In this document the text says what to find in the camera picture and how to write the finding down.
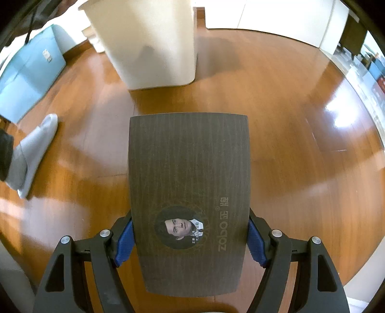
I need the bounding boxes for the grey slipper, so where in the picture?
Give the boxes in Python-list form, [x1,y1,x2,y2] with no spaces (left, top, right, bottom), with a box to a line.
[16,113,58,199]

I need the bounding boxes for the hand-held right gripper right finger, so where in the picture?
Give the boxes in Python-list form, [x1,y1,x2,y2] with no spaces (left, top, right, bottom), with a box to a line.
[248,208,351,313]

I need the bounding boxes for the black strap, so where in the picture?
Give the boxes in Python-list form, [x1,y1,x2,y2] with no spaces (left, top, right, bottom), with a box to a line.
[26,0,40,43]

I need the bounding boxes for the teal storage box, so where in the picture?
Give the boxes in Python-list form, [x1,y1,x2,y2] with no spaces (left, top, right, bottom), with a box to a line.
[0,24,67,124]

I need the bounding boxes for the person's dark trouser leg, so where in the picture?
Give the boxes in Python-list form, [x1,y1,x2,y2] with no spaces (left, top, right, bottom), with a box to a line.
[0,128,15,181]

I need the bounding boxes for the brown wood-grain box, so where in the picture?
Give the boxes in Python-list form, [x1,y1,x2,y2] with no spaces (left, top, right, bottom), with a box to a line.
[128,112,252,295]

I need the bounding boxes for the dark wooden cabinet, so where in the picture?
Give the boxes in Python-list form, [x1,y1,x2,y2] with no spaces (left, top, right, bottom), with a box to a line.
[341,10,369,55]

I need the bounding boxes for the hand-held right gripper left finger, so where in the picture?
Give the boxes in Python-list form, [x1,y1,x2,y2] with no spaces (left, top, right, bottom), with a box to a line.
[32,211,136,313]

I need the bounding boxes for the cream plastic bin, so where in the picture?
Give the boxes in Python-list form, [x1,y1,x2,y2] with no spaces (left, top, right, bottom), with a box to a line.
[78,0,199,90]

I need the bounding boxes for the person's grey sock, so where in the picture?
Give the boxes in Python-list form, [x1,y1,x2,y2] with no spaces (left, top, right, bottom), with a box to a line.
[6,141,30,189]

